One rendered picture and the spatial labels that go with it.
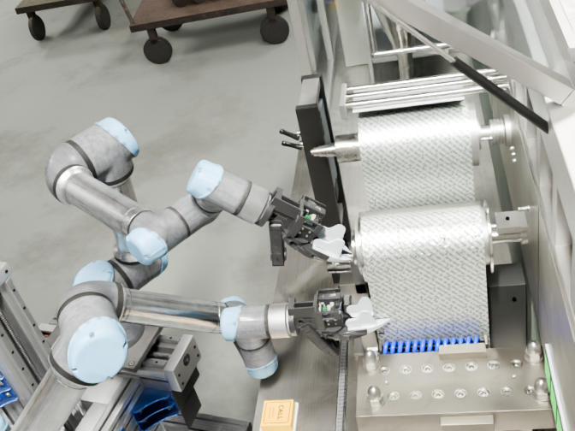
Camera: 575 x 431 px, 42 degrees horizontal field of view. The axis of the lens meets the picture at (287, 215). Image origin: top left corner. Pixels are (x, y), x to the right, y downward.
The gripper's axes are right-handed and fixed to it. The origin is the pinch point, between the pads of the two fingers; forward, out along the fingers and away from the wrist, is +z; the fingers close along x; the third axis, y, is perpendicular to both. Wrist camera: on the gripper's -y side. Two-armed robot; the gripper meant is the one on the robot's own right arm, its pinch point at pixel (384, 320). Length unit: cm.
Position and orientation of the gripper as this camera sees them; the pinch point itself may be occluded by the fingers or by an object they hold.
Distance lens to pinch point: 163.3
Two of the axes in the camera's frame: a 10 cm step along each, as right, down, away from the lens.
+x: 1.0, -6.2, 7.8
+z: 9.7, -0.9, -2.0
